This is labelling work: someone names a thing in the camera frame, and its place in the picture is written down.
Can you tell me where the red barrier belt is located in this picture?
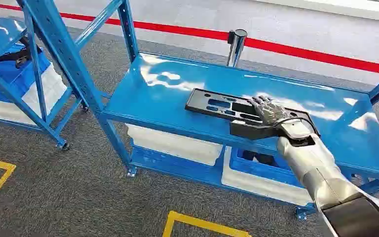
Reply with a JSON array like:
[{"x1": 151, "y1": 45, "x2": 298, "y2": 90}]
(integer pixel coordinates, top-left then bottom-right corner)
[
  {"x1": 0, "y1": 0, "x2": 230, "y2": 42},
  {"x1": 244, "y1": 37, "x2": 379, "y2": 76}
]

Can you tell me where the large blue metal rack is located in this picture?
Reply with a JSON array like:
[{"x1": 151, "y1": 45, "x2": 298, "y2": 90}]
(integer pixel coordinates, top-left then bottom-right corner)
[{"x1": 16, "y1": 0, "x2": 379, "y2": 220}]

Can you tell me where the small blue metal rack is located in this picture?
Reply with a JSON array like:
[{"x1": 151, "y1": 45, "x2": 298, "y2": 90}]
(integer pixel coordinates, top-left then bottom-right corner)
[{"x1": 0, "y1": 9, "x2": 83, "y2": 151}]

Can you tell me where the chrome stanchion post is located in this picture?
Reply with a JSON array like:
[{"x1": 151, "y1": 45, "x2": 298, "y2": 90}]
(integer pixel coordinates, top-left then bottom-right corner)
[{"x1": 226, "y1": 29, "x2": 248, "y2": 68}]

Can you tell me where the black part in crate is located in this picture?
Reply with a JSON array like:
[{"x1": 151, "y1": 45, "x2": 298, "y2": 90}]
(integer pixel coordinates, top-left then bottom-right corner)
[{"x1": 0, "y1": 38, "x2": 43, "y2": 69}]

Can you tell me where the blue plastic crate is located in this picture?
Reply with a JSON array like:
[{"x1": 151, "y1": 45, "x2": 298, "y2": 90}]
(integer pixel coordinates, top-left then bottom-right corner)
[
  {"x1": 0, "y1": 43, "x2": 52, "y2": 99},
  {"x1": 230, "y1": 147, "x2": 304, "y2": 188}
]

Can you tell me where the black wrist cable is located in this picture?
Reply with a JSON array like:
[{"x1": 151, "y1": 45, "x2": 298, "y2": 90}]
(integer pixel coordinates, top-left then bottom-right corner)
[{"x1": 272, "y1": 116, "x2": 321, "y2": 137}]

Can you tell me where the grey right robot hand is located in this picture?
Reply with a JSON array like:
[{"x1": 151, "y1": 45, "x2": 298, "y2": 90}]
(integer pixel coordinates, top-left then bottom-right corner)
[{"x1": 247, "y1": 95, "x2": 315, "y2": 140}]

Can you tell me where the black metal panel part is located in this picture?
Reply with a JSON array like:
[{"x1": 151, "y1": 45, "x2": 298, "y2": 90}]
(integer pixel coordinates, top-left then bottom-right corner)
[{"x1": 185, "y1": 87, "x2": 321, "y2": 141}]

